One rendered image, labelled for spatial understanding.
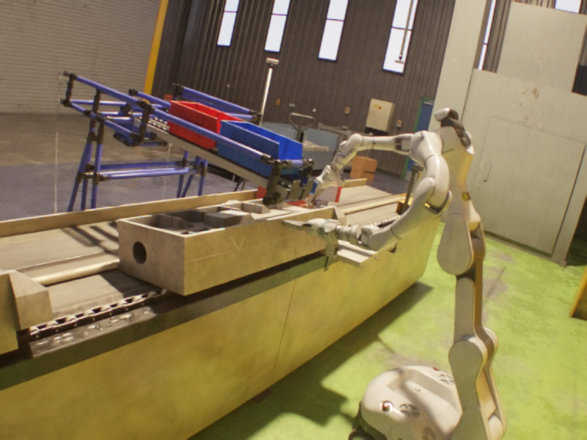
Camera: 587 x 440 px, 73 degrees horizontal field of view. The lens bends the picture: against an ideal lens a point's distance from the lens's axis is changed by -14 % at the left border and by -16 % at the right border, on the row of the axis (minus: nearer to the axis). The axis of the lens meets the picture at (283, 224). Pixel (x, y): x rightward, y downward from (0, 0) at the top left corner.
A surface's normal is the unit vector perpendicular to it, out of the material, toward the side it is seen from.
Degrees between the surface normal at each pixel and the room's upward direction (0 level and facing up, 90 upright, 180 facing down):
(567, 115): 90
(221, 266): 80
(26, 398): 90
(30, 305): 71
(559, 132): 90
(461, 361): 90
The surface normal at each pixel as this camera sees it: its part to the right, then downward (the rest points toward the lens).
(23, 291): 0.77, -0.29
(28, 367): 0.81, 0.32
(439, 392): -0.61, -0.20
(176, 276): -0.56, 0.12
